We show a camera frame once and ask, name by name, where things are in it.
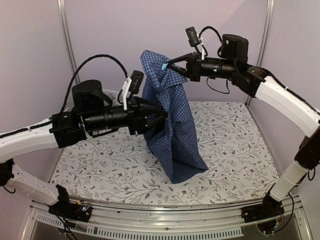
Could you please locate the blue plaid long sleeve shirt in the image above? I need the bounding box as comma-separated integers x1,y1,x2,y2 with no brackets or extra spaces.
140,50,208,184

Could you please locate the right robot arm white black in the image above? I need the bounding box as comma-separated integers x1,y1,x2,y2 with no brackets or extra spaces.
162,34,320,218

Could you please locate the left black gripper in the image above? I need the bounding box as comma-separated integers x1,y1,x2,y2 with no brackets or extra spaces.
84,96,169,135

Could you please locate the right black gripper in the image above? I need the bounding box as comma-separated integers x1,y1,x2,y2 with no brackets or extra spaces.
167,51,238,81

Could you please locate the floral patterned table mat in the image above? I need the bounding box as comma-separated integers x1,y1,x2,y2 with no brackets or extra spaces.
50,101,279,206

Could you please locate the aluminium front rail frame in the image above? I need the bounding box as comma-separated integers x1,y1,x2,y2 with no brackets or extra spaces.
21,194,315,240

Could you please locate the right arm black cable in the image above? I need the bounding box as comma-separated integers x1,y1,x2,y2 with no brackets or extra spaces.
198,26,320,113

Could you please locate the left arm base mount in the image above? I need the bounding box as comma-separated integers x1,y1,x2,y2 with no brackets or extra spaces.
48,200,93,223

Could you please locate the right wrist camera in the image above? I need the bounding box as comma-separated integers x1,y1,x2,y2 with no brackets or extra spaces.
185,26,200,47

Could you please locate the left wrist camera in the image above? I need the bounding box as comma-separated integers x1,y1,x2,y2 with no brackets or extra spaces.
129,70,144,95

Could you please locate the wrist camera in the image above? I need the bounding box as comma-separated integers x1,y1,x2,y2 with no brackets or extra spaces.
185,26,200,47
129,70,144,95

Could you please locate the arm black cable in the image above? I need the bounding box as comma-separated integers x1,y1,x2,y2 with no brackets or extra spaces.
59,53,130,116
198,26,320,113

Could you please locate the aluminium corner post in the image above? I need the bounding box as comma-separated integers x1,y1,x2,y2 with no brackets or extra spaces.
56,0,77,74
244,0,276,106

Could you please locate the light blue clothes tag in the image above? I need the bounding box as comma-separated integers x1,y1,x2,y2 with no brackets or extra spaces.
161,63,168,70

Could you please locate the white plastic basket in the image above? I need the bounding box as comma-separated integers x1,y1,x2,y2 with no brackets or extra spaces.
102,89,120,106

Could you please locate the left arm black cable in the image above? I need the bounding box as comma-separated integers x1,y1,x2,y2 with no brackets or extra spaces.
59,53,130,116

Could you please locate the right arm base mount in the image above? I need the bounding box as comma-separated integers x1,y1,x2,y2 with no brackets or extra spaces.
241,200,285,223

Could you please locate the left aluminium corner post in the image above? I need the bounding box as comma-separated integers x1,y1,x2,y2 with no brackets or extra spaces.
56,0,77,74

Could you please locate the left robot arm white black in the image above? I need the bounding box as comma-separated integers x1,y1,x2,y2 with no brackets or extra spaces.
0,79,168,217

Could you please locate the right aluminium corner post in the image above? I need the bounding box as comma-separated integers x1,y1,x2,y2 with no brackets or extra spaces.
244,0,276,106

